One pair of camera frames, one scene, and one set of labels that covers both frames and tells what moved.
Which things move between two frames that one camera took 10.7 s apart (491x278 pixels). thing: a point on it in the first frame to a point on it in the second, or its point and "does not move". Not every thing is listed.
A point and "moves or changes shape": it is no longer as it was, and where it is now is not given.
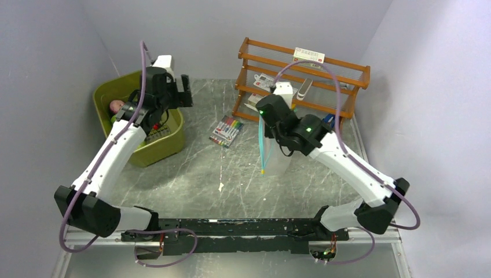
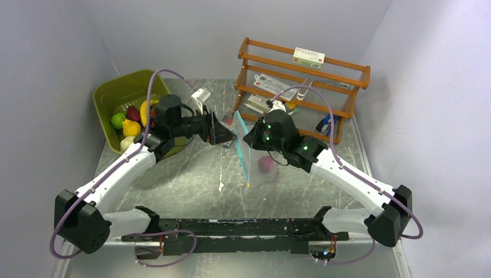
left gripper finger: [184, 98] to [219, 133]
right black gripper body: [270, 132] to [263, 141]
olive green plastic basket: [161, 143] does not move
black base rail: [242, 236] does not move
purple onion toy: [115, 105] to [265, 164]
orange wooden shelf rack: [319, 86] does not move
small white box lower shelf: [254, 98] does not move
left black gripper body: [169, 101] to [189, 126]
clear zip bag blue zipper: [273, 160] moves or changes shape
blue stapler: [329, 120] does not move
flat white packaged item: [264, 81] does not move
